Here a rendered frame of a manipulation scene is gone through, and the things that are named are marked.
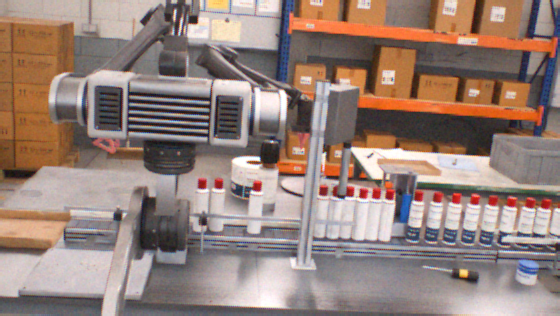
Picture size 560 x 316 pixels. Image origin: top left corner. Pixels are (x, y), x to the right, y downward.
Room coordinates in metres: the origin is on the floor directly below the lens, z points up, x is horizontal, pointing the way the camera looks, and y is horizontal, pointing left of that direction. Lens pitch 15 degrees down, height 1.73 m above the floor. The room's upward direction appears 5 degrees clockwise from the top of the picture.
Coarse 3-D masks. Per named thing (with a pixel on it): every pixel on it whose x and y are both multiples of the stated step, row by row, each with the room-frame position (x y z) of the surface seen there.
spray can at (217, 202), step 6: (216, 180) 2.04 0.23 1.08; (222, 180) 2.05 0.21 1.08; (216, 186) 2.04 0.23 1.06; (222, 186) 2.05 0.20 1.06; (216, 192) 2.03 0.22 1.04; (222, 192) 2.04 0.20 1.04; (216, 198) 2.03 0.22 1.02; (222, 198) 2.04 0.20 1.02; (210, 204) 2.05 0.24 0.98; (216, 204) 2.03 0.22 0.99; (222, 204) 2.04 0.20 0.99; (210, 210) 2.04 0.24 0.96; (216, 210) 2.03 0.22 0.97; (222, 210) 2.04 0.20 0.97; (210, 222) 2.04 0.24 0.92; (216, 222) 2.03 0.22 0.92; (222, 222) 2.05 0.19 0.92; (210, 228) 2.04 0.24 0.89; (216, 228) 2.03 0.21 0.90
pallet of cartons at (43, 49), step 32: (0, 32) 4.78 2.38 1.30; (32, 32) 4.83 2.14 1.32; (64, 32) 5.16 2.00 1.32; (0, 64) 4.78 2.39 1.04; (32, 64) 4.83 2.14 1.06; (64, 64) 5.17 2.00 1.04; (0, 96) 4.78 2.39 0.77; (32, 96) 4.82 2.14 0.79; (0, 128) 4.78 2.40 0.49; (32, 128) 4.83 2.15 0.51; (64, 128) 5.16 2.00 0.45; (0, 160) 4.77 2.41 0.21; (32, 160) 4.82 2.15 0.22; (64, 160) 5.17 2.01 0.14
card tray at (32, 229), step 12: (0, 216) 2.09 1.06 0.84; (12, 216) 2.09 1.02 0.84; (24, 216) 2.10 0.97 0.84; (36, 216) 2.10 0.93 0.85; (48, 216) 2.11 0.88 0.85; (60, 216) 2.11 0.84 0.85; (0, 228) 1.99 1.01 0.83; (12, 228) 2.00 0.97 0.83; (24, 228) 2.01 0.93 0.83; (36, 228) 2.02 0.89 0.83; (48, 228) 2.03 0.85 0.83; (60, 228) 2.04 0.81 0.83; (0, 240) 1.85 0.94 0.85; (12, 240) 1.85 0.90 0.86; (24, 240) 1.85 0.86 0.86; (36, 240) 1.86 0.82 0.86; (48, 240) 1.86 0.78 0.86
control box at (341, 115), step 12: (336, 96) 1.91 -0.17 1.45; (348, 96) 1.97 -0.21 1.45; (336, 108) 1.91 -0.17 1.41; (348, 108) 1.98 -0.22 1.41; (336, 120) 1.91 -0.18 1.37; (348, 120) 1.99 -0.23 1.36; (324, 132) 1.92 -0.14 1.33; (336, 132) 1.91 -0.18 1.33; (348, 132) 2.00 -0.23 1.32; (336, 144) 1.92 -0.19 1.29
